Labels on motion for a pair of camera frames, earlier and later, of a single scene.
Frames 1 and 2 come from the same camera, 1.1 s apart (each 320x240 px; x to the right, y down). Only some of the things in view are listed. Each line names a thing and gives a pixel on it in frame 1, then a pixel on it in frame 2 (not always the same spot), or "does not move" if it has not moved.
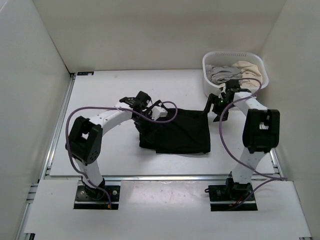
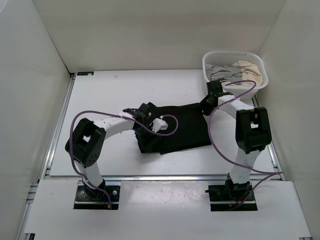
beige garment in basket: x=249 y=70 does not move
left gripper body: x=142 y=124 → x=143 y=137
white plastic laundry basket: x=224 y=58 does not move
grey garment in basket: x=220 y=74 does not move
